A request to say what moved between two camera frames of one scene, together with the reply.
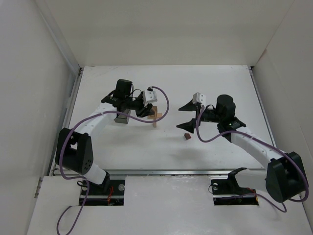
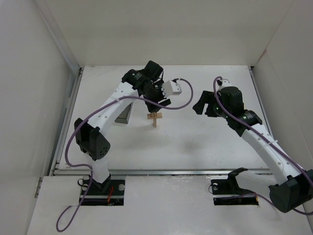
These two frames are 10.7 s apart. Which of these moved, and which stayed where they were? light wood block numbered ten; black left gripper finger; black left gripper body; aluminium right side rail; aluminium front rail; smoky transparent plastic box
Moved: black left gripper finger; black left gripper body
Stayed: aluminium right side rail; aluminium front rail; smoky transparent plastic box; light wood block numbered ten
